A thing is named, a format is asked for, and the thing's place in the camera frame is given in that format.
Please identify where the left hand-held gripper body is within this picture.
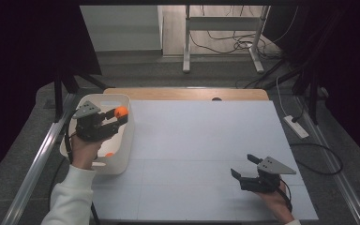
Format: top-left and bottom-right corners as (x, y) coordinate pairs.
(72, 100), (116, 143)

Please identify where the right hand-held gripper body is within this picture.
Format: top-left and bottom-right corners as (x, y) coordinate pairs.
(239, 156), (297, 194)

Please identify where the orange ball with black print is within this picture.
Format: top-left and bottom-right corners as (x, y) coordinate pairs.
(113, 106), (129, 119)

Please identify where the white plastic bin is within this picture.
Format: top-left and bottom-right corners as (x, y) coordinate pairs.
(59, 93), (136, 175)

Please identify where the person's right hand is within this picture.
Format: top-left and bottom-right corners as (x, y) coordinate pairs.
(256, 182), (294, 223)

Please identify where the person's left hand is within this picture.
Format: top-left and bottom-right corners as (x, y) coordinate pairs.
(69, 136), (106, 172)

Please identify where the black tripod stand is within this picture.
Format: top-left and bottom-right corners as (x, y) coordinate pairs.
(52, 67), (113, 123)
(292, 62), (329, 126)

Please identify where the white power strip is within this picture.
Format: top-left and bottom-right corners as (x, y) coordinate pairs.
(283, 114), (309, 140)

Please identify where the wooden table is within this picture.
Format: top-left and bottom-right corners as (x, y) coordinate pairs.
(103, 87), (270, 101)

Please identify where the white board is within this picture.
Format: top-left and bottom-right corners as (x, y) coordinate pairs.
(88, 99), (320, 222)

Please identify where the white panel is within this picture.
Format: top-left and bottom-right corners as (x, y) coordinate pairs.
(79, 5), (164, 53)

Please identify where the black curtain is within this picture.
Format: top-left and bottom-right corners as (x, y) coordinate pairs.
(265, 0), (360, 170)
(0, 0), (102, 188)

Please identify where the left hand-held gripper black cable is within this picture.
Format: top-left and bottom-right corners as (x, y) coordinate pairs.
(64, 109), (78, 165)

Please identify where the hand-held gripper black cable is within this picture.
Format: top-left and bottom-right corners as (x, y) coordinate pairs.
(279, 178), (293, 214)
(64, 109), (78, 165)

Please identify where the right hand-held gripper black cable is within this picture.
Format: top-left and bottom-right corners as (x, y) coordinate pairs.
(279, 178), (293, 214)

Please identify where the aluminium rail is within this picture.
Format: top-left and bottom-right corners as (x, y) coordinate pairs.
(1, 93), (76, 225)
(294, 95), (360, 225)

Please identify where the thin black floor cable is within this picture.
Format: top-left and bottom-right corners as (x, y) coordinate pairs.
(47, 157), (67, 201)

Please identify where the thick black cable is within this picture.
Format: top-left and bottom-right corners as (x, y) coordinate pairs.
(235, 59), (304, 90)

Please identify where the black looped floor cable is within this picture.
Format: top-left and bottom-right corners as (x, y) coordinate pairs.
(290, 142), (344, 176)

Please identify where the tangle of black cables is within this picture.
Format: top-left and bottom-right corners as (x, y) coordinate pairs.
(188, 6), (282, 59)

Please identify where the white metal desk frame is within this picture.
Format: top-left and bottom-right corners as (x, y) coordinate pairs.
(182, 5), (271, 75)

